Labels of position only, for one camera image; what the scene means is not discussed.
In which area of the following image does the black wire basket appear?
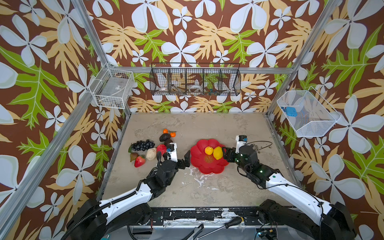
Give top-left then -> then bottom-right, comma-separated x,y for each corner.
149,63 -> 242,96

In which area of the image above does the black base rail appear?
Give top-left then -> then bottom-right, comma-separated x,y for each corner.
147,207 -> 261,226

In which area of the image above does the aluminium rear crossbar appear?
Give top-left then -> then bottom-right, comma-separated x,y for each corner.
118,65 -> 294,75

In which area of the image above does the aluminium frame post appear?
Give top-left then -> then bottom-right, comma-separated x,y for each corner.
69,0 -> 134,120
266,0 -> 342,117

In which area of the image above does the aluminium frame post left rear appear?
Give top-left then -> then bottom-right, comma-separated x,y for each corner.
69,0 -> 134,120

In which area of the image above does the white wire basket left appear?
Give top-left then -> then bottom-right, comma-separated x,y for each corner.
90,64 -> 135,110

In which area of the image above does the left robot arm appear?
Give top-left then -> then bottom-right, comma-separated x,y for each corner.
62,151 -> 191,240

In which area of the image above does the dark avocado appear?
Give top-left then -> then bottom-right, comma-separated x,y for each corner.
159,133 -> 171,142

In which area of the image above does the black handled screwdriver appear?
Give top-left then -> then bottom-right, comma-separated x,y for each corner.
196,216 -> 244,240

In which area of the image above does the white mesh basket right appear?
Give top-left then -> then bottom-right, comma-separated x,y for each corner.
277,87 -> 342,138

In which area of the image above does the small yellow orange fruit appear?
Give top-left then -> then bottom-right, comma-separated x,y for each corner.
205,146 -> 214,155

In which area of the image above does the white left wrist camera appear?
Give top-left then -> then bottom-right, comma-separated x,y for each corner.
167,143 -> 178,163

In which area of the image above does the red strawberry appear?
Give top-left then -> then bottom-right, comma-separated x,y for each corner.
134,156 -> 146,168

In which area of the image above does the yellow lemon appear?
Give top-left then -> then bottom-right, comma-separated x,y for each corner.
213,146 -> 224,160

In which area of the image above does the red apple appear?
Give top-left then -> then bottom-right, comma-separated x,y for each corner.
157,144 -> 167,156

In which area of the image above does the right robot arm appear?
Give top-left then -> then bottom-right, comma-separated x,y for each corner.
224,145 -> 358,240

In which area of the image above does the black grape bunch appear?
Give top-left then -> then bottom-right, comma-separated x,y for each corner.
130,139 -> 155,152

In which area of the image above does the aluminium frame post right rear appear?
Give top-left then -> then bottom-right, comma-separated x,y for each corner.
266,0 -> 342,117

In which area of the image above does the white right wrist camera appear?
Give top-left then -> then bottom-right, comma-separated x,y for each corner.
236,135 -> 248,154

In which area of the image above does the red green fig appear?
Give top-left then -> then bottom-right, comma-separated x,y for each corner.
130,153 -> 139,162

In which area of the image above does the blue object in basket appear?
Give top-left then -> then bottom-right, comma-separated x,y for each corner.
284,107 -> 298,117

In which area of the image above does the black pliers handle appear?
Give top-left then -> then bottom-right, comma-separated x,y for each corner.
182,224 -> 204,240

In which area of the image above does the red flower-shaped fruit bowl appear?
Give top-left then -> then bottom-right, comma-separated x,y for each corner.
191,139 -> 229,175

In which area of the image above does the orange tangerine pair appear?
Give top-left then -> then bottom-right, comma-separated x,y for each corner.
163,129 -> 176,138

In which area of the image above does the white garlic bulb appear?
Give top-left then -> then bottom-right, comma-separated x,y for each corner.
146,148 -> 157,161

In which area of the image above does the aluminium frame beam left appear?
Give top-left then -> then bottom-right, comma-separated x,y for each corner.
1,92 -> 92,240

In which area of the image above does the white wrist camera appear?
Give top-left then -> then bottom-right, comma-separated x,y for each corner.
167,143 -> 178,163
236,135 -> 248,154

